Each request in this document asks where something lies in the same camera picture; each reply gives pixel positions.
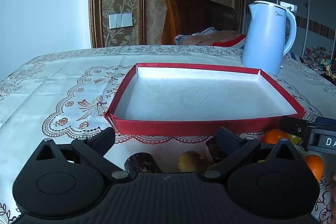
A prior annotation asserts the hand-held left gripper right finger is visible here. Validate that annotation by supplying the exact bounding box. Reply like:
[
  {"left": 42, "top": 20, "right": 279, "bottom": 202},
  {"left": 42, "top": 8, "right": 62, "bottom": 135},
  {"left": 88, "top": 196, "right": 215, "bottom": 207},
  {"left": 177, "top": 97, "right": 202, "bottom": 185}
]
[{"left": 201, "top": 127, "right": 300, "bottom": 182}]

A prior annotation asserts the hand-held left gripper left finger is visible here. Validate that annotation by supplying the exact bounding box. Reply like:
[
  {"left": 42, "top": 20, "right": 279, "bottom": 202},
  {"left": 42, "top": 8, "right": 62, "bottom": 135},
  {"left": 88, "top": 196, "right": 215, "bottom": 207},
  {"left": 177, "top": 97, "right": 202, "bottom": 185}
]
[{"left": 34, "top": 127, "right": 132, "bottom": 183}]

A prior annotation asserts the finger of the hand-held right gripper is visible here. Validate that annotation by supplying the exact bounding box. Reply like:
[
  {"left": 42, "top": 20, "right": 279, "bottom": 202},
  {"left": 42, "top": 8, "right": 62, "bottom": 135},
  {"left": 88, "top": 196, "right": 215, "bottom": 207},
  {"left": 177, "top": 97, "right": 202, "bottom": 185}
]
[
  {"left": 280, "top": 115, "right": 315, "bottom": 138},
  {"left": 315, "top": 117, "right": 336, "bottom": 126}
]

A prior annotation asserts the green tomato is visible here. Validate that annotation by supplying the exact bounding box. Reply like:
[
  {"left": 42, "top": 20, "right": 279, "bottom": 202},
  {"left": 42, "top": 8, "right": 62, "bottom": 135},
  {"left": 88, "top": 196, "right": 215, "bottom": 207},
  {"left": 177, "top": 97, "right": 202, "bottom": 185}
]
[{"left": 289, "top": 133, "right": 302, "bottom": 145}]

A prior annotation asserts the orange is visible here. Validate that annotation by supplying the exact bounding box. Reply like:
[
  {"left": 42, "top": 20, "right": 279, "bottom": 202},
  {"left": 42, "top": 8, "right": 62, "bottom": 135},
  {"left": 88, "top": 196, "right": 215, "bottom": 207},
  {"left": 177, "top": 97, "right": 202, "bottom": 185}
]
[
  {"left": 262, "top": 129, "right": 290, "bottom": 144},
  {"left": 304, "top": 154, "right": 325, "bottom": 182}
]

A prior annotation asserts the brown kiwi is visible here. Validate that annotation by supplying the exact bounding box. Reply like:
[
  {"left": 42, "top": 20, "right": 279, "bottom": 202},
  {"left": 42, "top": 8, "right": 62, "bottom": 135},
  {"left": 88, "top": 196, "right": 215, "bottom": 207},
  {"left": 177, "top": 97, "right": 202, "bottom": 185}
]
[{"left": 178, "top": 151, "right": 208, "bottom": 173}]

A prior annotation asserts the red shallow cardboard box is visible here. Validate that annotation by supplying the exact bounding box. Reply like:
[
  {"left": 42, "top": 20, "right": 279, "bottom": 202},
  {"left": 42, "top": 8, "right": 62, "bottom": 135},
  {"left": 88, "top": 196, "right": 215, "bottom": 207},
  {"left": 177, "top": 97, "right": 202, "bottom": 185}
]
[{"left": 104, "top": 63, "right": 306, "bottom": 136}]

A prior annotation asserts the person's right hand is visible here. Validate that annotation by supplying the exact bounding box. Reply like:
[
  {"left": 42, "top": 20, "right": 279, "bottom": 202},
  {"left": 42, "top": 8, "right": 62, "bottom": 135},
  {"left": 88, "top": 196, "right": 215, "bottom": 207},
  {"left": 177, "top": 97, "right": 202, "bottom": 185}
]
[{"left": 331, "top": 174, "right": 336, "bottom": 210}]

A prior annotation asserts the white lace tablecloth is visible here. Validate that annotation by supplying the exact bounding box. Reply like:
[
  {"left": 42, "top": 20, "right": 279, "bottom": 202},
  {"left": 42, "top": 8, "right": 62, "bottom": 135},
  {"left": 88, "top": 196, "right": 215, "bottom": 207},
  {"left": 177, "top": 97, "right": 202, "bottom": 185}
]
[{"left": 0, "top": 45, "right": 336, "bottom": 224}]

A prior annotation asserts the white electric kettle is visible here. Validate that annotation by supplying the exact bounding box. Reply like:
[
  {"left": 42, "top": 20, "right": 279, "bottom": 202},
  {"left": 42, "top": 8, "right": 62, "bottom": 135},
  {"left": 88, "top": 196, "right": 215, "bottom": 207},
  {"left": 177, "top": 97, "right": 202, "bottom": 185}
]
[{"left": 241, "top": 0, "right": 297, "bottom": 75}]

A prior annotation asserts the folded striped blanket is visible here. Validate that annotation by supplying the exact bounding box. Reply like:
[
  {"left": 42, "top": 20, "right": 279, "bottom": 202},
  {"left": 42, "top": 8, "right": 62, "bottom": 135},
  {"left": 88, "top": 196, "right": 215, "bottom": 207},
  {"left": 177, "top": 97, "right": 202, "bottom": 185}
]
[{"left": 175, "top": 27, "right": 247, "bottom": 47}]

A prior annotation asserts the sliding door wardrobe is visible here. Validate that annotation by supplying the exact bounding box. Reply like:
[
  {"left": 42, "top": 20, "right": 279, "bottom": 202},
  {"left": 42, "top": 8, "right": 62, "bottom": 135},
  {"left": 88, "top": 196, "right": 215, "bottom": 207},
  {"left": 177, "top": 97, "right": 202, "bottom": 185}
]
[{"left": 243, "top": 0, "right": 336, "bottom": 62}]

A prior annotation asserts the brown wooden headboard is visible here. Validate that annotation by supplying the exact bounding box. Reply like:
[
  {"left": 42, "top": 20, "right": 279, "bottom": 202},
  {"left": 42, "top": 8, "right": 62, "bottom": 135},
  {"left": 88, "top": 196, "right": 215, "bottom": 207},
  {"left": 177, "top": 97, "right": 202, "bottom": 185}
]
[{"left": 161, "top": 0, "right": 239, "bottom": 45}]

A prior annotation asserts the white wall switch panel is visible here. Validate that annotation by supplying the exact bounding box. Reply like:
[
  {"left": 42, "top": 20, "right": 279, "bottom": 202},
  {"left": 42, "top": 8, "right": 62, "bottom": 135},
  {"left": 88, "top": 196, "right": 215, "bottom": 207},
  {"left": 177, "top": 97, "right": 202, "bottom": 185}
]
[{"left": 109, "top": 13, "right": 133, "bottom": 29}]

